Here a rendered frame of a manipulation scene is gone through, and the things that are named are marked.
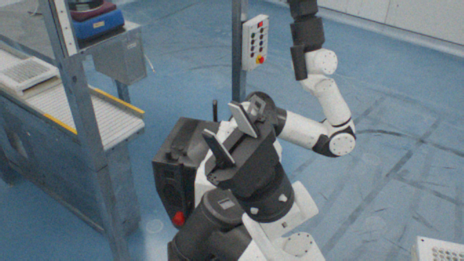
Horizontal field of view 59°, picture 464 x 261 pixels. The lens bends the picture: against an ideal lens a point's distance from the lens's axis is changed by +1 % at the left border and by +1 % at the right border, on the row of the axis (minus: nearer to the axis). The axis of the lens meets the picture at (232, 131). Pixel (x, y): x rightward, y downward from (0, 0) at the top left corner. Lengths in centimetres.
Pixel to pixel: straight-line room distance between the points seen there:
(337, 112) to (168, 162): 53
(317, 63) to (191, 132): 39
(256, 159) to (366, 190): 222
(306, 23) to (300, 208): 59
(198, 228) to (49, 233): 181
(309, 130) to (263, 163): 67
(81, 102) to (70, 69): 13
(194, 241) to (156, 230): 157
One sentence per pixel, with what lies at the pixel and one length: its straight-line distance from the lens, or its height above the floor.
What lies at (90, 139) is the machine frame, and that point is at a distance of 162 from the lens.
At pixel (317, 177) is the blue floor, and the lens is 277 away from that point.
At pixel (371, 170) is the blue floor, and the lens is 291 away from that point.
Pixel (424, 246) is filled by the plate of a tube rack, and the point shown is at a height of 89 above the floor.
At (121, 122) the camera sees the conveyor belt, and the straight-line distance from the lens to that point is 189.
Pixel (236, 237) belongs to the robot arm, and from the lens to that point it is 86.
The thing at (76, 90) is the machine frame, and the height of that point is 114.
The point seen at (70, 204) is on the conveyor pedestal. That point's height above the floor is 11.
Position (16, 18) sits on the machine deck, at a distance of 191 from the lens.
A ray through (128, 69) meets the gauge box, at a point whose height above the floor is 108.
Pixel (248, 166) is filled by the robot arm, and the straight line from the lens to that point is 55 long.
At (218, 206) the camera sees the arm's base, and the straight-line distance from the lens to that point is 86.
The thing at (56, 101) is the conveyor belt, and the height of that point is 80.
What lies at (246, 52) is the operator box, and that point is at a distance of 216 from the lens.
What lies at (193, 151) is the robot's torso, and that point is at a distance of 102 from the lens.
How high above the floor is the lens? 186
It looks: 37 degrees down
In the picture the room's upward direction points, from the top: straight up
